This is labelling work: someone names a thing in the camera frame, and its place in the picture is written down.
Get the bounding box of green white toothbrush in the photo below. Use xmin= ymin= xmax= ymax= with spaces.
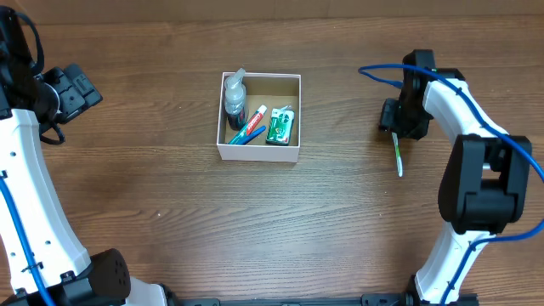
xmin=391 ymin=133 xmax=404 ymax=178

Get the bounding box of green Dettol soap packet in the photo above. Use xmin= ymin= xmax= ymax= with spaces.
xmin=266 ymin=105 xmax=295 ymax=146

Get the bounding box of blue disposable razor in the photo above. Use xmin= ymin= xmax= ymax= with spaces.
xmin=237 ymin=126 xmax=266 ymax=145

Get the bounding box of green Colgate toothpaste tube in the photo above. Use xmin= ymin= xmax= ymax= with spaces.
xmin=229 ymin=105 xmax=268 ymax=145

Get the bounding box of clear spray bottle dark liquid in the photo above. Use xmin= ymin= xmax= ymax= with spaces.
xmin=224 ymin=68 xmax=247 ymax=130

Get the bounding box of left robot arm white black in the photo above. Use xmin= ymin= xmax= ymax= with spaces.
xmin=1 ymin=6 xmax=180 ymax=305

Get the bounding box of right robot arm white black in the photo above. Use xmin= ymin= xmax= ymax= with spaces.
xmin=363 ymin=49 xmax=535 ymax=305

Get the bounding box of open white cardboard box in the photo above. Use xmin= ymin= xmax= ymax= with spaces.
xmin=216 ymin=72 xmax=302 ymax=163

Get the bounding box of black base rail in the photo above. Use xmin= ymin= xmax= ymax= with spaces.
xmin=178 ymin=293 xmax=413 ymax=306

